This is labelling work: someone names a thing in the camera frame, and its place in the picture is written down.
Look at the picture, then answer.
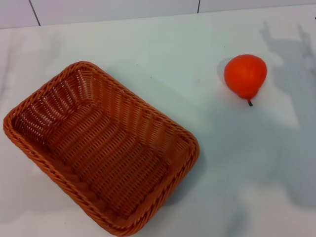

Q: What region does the orange woven plastic basket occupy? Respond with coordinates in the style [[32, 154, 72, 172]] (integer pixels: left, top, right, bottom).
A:
[[2, 61, 200, 237]]

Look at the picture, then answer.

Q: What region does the orange-red toy pear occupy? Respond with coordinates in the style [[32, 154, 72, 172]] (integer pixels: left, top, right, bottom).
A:
[[223, 54, 268, 107]]

